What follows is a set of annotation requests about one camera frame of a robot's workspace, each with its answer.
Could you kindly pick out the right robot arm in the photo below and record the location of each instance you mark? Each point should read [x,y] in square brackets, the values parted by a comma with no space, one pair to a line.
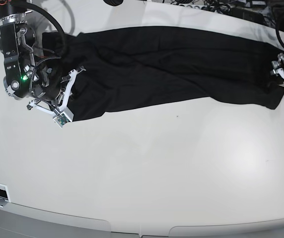
[19,48]

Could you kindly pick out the black t-shirt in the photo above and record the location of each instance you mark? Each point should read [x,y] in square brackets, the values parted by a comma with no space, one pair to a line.
[136,67]

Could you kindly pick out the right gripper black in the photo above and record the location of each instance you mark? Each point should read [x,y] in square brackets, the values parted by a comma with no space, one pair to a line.
[46,83]

